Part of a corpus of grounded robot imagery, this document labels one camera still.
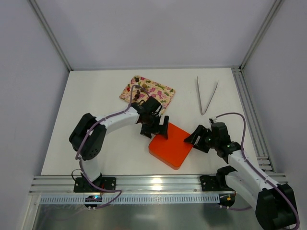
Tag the orange box lid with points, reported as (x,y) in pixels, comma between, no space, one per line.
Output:
(175,141)

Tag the slotted cable duct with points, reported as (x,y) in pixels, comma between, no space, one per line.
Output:
(194,198)

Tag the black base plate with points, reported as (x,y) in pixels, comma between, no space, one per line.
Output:
(209,183)
(81,185)

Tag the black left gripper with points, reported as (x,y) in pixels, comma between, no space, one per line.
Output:
(153,127)

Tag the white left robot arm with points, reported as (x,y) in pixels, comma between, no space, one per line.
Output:
(89,134)

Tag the floral tray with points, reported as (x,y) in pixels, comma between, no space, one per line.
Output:
(140,88)

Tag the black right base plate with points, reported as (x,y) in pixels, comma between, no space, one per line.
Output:
(209,183)

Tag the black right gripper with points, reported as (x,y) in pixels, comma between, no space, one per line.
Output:
(202,139)

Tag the orange chocolate box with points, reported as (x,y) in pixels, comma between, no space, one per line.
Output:
(172,159)

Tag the metal tongs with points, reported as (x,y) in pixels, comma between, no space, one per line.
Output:
(205,94)

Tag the aluminium rail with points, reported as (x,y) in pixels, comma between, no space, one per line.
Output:
(127,183)
(257,136)

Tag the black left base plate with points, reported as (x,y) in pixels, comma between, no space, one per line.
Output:
(81,185)

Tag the aluminium right side rail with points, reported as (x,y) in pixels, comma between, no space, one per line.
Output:
(257,136)

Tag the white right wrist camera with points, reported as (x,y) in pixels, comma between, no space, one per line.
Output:
(212,120)

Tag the aluminium front rail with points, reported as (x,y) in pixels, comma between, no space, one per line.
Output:
(127,183)

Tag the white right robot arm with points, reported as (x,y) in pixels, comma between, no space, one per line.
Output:
(273,203)

